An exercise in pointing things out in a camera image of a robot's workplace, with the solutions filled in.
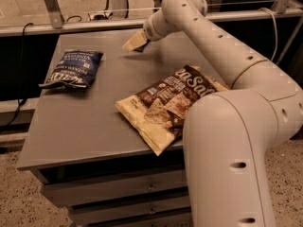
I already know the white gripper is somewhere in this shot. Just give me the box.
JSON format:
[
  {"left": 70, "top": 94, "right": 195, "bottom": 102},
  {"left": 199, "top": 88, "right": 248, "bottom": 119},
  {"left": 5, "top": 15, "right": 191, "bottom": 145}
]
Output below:
[{"left": 122, "top": 10, "right": 171, "bottom": 52}]

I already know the blue rxbar blueberry wrapper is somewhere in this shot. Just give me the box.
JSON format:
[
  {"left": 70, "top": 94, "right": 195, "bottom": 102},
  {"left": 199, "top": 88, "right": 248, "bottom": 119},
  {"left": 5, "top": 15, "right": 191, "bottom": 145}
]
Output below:
[{"left": 134, "top": 41, "right": 150, "bottom": 52}]

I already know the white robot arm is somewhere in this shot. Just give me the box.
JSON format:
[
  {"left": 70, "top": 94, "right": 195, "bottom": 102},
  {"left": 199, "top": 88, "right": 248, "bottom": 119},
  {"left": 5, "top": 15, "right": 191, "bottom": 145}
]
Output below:
[{"left": 144, "top": 0, "right": 303, "bottom": 227}]

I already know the blue kettle chip bag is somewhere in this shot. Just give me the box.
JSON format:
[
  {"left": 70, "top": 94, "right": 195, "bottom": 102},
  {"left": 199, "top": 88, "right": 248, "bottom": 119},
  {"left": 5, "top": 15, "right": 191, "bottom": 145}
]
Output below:
[{"left": 40, "top": 50, "right": 103, "bottom": 90}]

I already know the brown sea salt chip bag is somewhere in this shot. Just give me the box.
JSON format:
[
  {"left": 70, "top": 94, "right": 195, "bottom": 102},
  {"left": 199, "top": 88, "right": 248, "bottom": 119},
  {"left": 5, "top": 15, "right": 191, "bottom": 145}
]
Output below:
[{"left": 116, "top": 65, "right": 228, "bottom": 155}]

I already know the white power strip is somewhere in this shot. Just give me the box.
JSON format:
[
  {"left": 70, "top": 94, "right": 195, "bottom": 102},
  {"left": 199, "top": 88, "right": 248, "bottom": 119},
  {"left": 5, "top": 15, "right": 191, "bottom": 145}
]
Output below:
[{"left": 88, "top": 12, "right": 111, "bottom": 21}]

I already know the metal railing frame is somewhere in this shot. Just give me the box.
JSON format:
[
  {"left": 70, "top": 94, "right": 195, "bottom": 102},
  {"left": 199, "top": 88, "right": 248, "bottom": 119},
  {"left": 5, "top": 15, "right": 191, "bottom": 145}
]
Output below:
[{"left": 0, "top": 0, "right": 303, "bottom": 38}]

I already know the black cable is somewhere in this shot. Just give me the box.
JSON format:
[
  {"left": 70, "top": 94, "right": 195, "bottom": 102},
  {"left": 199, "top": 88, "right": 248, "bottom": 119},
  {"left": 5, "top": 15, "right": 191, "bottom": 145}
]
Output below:
[{"left": 0, "top": 22, "right": 35, "bottom": 130}]

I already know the white cable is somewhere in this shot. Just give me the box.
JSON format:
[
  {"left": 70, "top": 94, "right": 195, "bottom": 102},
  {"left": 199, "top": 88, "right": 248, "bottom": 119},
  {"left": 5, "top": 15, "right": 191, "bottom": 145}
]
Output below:
[{"left": 258, "top": 7, "right": 279, "bottom": 63}]

